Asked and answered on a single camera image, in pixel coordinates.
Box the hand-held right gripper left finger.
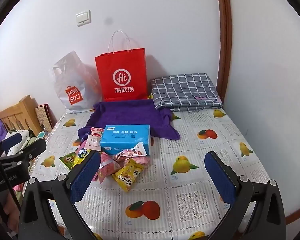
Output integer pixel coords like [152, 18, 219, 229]
[17, 150, 102, 240]

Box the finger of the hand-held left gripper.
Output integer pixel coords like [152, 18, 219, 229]
[0, 138, 47, 167]
[0, 132, 24, 155]

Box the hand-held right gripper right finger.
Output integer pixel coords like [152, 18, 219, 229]
[204, 151, 287, 240]

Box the yellow blue snack packet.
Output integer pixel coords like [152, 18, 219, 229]
[74, 147, 92, 167]

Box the green snack packet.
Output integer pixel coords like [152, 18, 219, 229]
[59, 152, 78, 170]

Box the red white long packet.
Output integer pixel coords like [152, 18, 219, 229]
[112, 142, 153, 160]

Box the purple towel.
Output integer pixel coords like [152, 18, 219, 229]
[77, 99, 181, 142]

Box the white spotted cloth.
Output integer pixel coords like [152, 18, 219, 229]
[4, 129, 37, 155]

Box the wooden headboard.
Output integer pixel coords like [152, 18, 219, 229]
[0, 95, 44, 140]

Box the pink cloth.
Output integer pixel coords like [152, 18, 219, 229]
[0, 184, 24, 230]

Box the patterned box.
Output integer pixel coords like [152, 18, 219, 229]
[35, 104, 57, 133]

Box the pink white strawberry packet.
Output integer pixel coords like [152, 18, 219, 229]
[90, 127, 105, 139]

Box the fruit print table cover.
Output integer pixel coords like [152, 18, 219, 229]
[27, 107, 290, 240]

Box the blue tissue pack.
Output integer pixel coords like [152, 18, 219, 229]
[100, 124, 151, 155]

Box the white plastic shopping bag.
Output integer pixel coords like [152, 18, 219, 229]
[49, 50, 103, 114]

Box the grey plaid folded cloth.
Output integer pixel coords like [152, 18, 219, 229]
[150, 73, 222, 112]

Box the red paper bag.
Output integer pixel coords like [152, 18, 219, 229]
[94, 29, 148, 102]

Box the black cable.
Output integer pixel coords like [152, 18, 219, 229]
[0, 144, 23, 209]

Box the brown wooden door frame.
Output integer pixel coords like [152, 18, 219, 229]
[214, 0, 233, 100]

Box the white light switch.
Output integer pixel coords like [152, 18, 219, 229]
[76, 10, 92, 27]

